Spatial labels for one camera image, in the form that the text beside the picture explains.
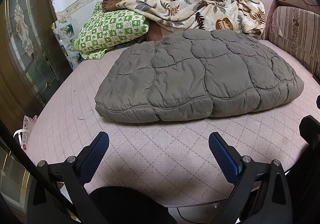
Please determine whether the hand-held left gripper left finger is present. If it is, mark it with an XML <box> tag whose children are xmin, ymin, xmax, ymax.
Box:
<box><xmin>27</xmin><ymin>131</ymin><xmax>110</xmax><ymax>224</ymax></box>

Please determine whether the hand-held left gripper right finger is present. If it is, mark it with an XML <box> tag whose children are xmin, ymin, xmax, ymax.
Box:
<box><xmin>208</xmin><ymin>131</ymin><xmax>293</xmax><ymax>224</ymax></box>

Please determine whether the grey quilted padded coat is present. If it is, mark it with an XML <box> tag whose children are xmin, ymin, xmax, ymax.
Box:
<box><xmin>94</xmin><ymin>29</ymin><xmax>305</xmax><ymax>124</ymax></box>

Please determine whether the person's dark clothing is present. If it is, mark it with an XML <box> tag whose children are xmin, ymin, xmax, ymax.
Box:
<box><xmin>89</xmin><ymin>186</ymin><xmax>178</xmax><ymax>224</ymax></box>

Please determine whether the beige striped floral pillow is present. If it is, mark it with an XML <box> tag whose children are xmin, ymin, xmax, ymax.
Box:
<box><xmin>271</xmin><ymin>6</ymin><xmax>320</xmax><ymax>78</ymax></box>

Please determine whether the white paper bag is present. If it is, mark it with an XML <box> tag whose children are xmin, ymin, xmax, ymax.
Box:
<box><xmin>14</xmin><ymin>115</ymin><xmax>39</xmax><ymax>151</ymax></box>

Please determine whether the wooden wardrobe with glass door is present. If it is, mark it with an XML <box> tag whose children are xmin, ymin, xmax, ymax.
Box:
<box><xmin>0</xmin><ymin>0</ymin><xmax>75</xmax><ymax>214</ymax></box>

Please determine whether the crumpled clear plastic packaging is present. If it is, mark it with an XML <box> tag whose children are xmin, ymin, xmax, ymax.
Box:
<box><xmin>52</xmin><ymin>21</ymin><xmax>84</xmax><ymax>71</ymax></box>

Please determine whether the green checkered pillow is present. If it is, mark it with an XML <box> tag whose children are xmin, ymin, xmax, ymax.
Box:
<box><xmin>73</xmin><ymin>1</ymin><xmax>150</xmax><ymax>60</ymax></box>

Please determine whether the reddish brown cushion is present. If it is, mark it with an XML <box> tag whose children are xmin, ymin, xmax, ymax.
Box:
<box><xmin>146</xmin><ymin>23</ymin><xmax>175</xmax><ymax>42</ymax></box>

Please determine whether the cream leaf print blanket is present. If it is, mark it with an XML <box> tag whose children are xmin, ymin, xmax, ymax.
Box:
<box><xmin>120</xmin><ymin>0</ymin><xmax>266</xmax><ymax>37</ymax></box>

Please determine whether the brown cloth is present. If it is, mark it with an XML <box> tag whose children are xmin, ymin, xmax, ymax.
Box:
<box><xmin>101</xmin><ymin>0</ymin><xmax>124</xmax><ymax>13</ymax></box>

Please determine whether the black cable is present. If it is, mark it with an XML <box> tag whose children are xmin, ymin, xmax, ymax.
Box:
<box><xmin>170</xmin><ymin>200</ymin><xmax>227</xmax><ymax>224</ymax></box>

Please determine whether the black strap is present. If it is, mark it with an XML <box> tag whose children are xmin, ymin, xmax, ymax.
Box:
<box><xmin>0</xmin><ymin>118</ymin><xmax>83</xmax><ymax>224</ymax></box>

